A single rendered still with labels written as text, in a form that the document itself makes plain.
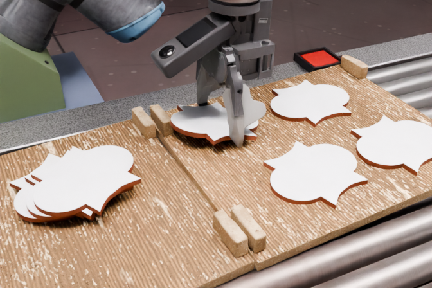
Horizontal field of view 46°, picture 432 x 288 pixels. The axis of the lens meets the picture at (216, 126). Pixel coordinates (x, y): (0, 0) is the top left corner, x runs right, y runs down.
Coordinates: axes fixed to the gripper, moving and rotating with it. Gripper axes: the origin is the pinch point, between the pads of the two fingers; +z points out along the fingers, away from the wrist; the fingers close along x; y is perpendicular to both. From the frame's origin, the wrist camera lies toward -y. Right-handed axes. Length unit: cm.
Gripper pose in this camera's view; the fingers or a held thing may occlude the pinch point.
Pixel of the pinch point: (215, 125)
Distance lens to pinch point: 78.8
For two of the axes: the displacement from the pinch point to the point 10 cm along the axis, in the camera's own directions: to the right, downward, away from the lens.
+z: -0.3, 8.5, 5.3
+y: 8.8, -2.2, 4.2
